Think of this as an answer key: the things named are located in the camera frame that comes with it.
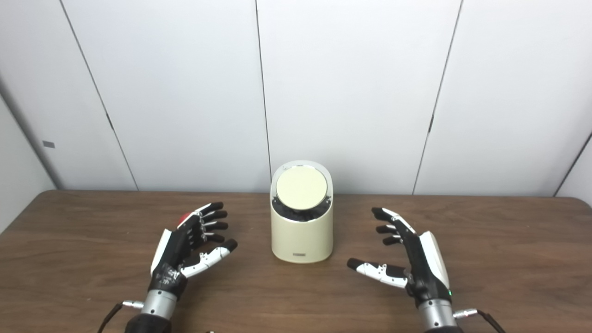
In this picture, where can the cream-colored bin body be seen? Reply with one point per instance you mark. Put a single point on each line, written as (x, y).
(303, 238)

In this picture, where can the small grey wall label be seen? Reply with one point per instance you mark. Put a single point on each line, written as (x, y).
(48, 144)

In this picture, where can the cream round bin lid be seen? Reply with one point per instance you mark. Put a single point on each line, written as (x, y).
(301, 187)

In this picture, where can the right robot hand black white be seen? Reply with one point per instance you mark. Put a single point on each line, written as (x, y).
(423, 263)

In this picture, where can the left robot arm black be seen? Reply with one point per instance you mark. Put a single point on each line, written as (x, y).
(158, 310)

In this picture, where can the red apple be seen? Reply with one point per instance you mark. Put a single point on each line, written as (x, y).
(184, 217)

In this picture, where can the black wall seam clip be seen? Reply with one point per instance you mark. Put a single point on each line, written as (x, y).
(110, 121)
(431, 124)

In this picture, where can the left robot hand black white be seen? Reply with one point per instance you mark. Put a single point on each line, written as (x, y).
(173, 252)

